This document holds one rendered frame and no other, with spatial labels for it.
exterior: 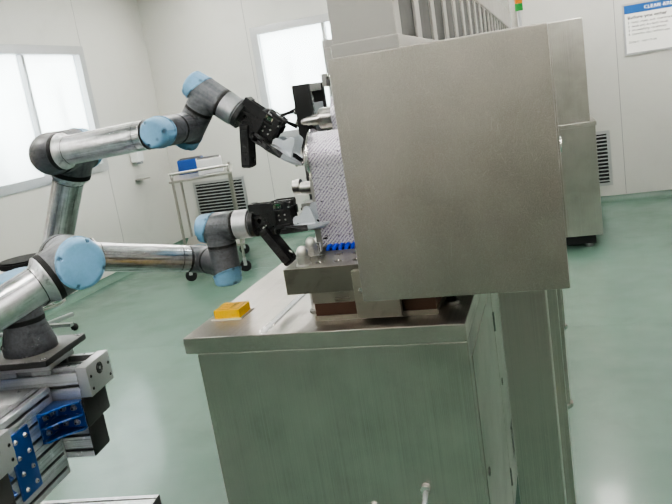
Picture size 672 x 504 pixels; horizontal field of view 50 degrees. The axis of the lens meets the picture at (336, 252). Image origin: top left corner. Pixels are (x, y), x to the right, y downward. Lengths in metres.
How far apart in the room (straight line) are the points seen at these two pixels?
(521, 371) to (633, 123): 6.38
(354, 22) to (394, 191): 0.20
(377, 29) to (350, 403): 0.98
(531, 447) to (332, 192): 0.94
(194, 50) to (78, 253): 6.49
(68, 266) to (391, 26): 1.04
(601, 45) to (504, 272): 6.43
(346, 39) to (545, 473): 0.63
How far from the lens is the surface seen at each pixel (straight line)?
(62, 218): 2.20
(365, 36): 0.88
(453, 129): 0.85
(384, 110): 0.86
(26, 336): 2.21
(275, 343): 1.64
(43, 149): 2.01
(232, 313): 1.80
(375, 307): 1.59
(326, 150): 1.77
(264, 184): 7.89
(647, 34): 7.28
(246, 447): 1.79
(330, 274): 1.61
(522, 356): 0.99
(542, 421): 1.02
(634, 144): 7.33
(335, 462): 1.73
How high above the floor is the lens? 1.40
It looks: 12 degrees down
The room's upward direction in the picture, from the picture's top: 9 degrees counter-clockwise
